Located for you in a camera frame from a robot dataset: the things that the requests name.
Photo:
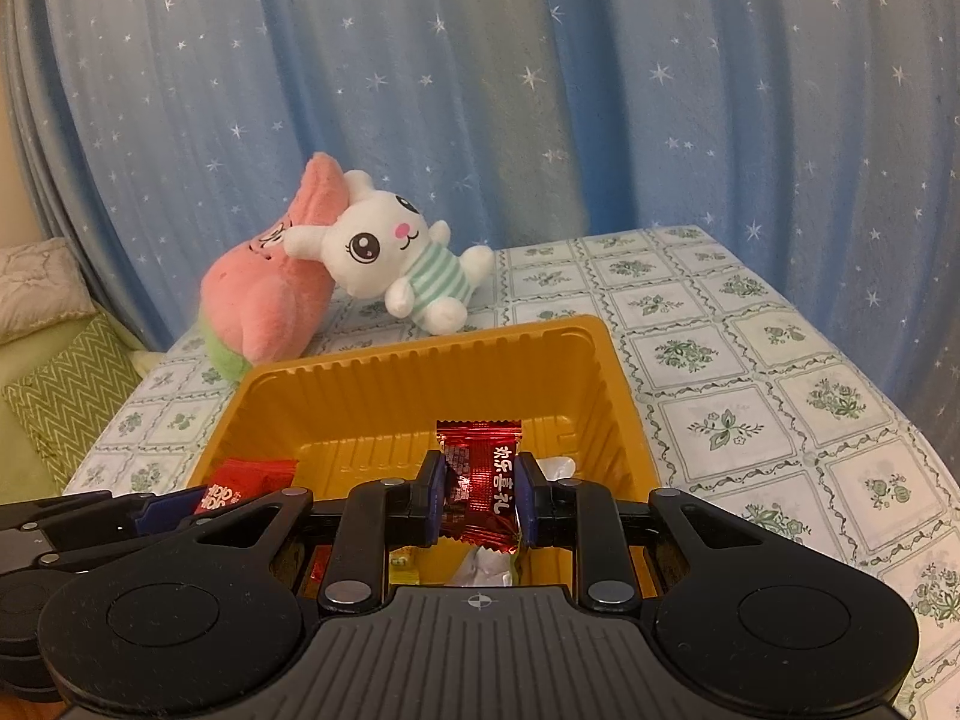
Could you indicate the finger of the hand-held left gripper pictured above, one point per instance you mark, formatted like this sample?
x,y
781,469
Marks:
x,y
161,510

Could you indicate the green floral printed tablecloth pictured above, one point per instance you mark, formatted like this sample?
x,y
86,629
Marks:
x,y
750,405

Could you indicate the pink starfish plush toy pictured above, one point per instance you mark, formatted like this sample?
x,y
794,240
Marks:
x,y
262,292

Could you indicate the silver foil snack packet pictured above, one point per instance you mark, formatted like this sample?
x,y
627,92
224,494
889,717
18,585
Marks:
x,y
480,568

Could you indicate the light green sofa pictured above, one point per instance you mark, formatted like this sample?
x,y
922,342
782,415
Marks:
x,y
22,450

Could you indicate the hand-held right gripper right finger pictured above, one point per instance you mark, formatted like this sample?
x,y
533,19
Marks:
x,y
526,499

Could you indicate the shiny red candy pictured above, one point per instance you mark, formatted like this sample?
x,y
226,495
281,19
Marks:
x,y
480,480

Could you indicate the yellow candy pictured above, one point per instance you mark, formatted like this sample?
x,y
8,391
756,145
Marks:
x,y
405,566

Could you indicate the beige embroidered pillow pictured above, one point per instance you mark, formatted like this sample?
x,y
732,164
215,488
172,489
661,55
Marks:
x,y
34,289

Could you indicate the blue star curtain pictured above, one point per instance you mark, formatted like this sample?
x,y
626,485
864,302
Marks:
x,y
525,90

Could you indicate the red pillow snack packet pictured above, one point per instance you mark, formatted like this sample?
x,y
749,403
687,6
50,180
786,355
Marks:
x,y
247,484
319,566

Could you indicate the white bunny plush toy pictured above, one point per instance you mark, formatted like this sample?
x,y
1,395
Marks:
x,y
382,247

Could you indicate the green zigzag pillow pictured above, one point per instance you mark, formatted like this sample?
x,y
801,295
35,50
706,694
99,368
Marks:
x,y
67,390

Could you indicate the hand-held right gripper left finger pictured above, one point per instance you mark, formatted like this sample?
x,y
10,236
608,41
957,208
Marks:
x,y
433,499

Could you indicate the orange plastic tray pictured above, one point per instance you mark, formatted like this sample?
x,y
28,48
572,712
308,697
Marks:
x,y
360,405

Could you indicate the grey curtain panel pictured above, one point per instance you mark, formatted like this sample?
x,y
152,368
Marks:
x,y
67,202

